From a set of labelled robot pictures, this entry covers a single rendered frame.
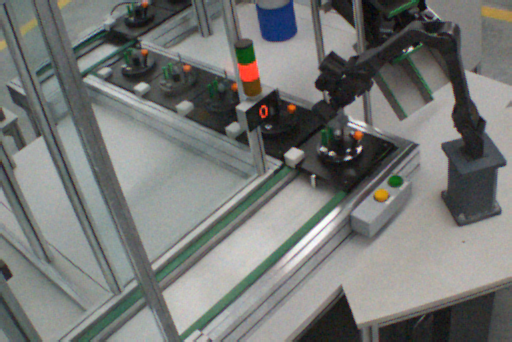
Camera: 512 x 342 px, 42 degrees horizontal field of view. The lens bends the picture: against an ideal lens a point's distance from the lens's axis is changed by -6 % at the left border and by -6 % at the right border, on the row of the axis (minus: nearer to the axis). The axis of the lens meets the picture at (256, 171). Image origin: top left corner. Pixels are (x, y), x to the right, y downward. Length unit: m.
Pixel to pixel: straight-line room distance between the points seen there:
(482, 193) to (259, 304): 0.70
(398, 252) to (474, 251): 0.22
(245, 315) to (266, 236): 0.31
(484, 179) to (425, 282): 0.33
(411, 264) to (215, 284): 0.53
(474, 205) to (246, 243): 0.66
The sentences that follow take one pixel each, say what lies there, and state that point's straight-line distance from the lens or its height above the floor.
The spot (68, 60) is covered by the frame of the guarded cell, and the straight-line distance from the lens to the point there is 1.10.
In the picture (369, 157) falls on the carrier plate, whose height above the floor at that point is 0.97.
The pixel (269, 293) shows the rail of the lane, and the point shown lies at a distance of 1.80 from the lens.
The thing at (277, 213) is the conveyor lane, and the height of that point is 0.92.
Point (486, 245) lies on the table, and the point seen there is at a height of 0.86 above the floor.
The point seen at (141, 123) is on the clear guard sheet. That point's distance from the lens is 1.72.
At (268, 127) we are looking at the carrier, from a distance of 2.21.
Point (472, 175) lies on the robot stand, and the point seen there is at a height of 1.04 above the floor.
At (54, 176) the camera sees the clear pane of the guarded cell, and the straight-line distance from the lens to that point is 1.17.
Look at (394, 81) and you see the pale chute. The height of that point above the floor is 1.07.
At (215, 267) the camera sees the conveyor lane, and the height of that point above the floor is 0.92.
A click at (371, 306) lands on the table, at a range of 1.85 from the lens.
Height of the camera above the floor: 2.31
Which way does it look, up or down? 39 degrees down
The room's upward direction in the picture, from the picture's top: 12 degrees counter-clockwise
